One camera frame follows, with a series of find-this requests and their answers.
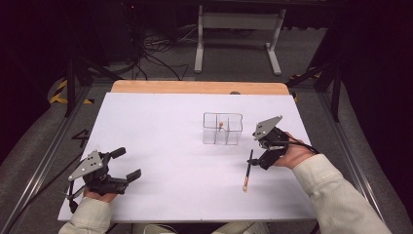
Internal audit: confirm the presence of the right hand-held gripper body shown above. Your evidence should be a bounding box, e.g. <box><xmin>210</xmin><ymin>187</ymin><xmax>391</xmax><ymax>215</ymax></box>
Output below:
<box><xmin>252</xmin><ymin>114</ymin><xmax>290</xmax><ymax>171</ymax></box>

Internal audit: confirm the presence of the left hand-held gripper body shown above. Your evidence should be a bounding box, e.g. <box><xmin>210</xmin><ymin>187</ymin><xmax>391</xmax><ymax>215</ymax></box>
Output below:
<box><xmin>67</xmin><ymin>149</ymin><xmax>131</xmax><ymax>197</ymax></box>

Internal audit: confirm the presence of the clear acrylic organizer box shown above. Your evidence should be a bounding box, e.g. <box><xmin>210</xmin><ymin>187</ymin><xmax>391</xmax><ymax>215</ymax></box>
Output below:
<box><xmin>202</xmin><ymin>111</ymin><xmax>244</xmax><ymax>146</ymax></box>

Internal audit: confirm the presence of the person's left hand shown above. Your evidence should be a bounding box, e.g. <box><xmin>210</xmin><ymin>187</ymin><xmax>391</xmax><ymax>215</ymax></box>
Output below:
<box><xmin>83</xmin><ymin>188</ymin><xmax>119</xmax><ymax>204</ymax></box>

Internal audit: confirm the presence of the person's right hand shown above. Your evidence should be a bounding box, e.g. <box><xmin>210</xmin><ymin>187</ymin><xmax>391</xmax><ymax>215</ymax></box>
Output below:
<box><xmin>274</xmin><ymin>131</ymin><xmax>316</xmax><ymax>171</ymax></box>

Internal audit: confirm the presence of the white table sheet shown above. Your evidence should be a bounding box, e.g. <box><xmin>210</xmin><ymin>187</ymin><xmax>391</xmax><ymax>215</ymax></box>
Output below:
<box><xmin>57</xmin><ymin>92</ymin><xmax>318</xmax><ymax>224</ymax></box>

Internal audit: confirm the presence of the black tripod stand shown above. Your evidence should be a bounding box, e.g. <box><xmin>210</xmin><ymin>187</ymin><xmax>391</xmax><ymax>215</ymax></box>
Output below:
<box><xmin>62</xmin><ymin>53</ymin><xmax>125</xmax><ymax>119</ymax></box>
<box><xmin>285</xmin><ymin>58</ymin><xmax>343</xmax><ymax>123</ymax></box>

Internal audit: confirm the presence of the yellow black floor tape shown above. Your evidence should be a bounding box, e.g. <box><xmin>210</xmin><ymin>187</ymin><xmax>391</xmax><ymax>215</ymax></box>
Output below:
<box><xmin>48</xmin><ymin>79</ymin><xmax>95</xmax><ymax>105</ymax></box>

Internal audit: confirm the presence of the white metal stand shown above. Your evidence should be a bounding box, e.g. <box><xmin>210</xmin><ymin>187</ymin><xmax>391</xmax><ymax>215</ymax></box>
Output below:
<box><xmin>194</xmin><ymin>4</ymin><xmax>287</xmax><ymax>76</ymax></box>

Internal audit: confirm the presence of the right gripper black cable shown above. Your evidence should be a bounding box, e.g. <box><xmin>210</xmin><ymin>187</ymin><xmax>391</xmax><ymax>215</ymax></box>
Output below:
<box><xmin>272</xmin><ymin>139</ymin><xmax>321</xmax><ymax>156</ymax></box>

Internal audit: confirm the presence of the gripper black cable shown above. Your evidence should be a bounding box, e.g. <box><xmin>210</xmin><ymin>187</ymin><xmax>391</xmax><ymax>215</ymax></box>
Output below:
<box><xmin>272</xmin><ymin>139</ymin><xmax>321</xmax><ymax>156</ymax></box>
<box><xmin>65</xmin><ymin>180</ymin><xmax>86</xmax><ymax>215</ymax></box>

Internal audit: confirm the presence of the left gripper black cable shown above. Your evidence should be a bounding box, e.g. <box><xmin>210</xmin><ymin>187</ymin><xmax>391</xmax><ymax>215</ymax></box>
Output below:
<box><xmin>65</xmin><ymin>180</ymin><xmax>86</xmax><ymax>215</ymax></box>

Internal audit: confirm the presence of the aluminium frame rail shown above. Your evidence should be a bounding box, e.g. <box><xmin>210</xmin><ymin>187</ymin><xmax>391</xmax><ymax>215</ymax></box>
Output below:
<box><xmin>0</xmin><ymin>84</ymin><xmax>95</xmax><ymax>234</ymax></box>
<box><xmin>316</xmin><ymin>91</ymin><xmax>389</xmax><ymax>225</ymax></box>

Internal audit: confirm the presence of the tangle of black floor cables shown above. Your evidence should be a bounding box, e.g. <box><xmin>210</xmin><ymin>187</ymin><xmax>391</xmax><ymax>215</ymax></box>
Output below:
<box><xmin>130</xmin><ymin>22</ymin><xmax>198</xmax><ymax>81</ymax></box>

